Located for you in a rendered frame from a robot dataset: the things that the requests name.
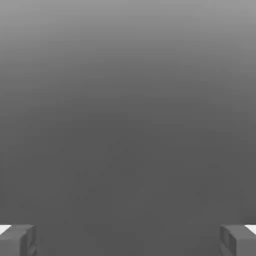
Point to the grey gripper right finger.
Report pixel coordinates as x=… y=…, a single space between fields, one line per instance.
x=240 y=242

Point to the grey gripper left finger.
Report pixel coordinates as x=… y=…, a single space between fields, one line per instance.
x=16 y=242

